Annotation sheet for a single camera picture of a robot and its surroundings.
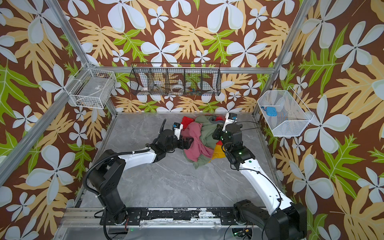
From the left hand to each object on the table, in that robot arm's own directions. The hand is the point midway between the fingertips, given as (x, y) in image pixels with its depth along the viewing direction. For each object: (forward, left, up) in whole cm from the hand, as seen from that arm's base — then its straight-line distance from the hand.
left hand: (188, 135), depth 89 cm
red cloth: (+21, +2, -11) cm, 23 cm away
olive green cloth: (-4, -11, +2) cm, 12 cm away
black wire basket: (+33, +9, +17) cm, 38 cm away
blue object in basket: (+9, -49, +12) cm, 51 cm away
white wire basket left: (+19, +55, +19) cm, 62 cm away
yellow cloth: (-5, -20, -12) cm, 24 cm away
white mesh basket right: (+2, -56, +16) cm, 58 cm away
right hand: (-3, -15, +14) cm, 21 cm away
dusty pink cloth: (0, -3, +5) cm, 6 cm away
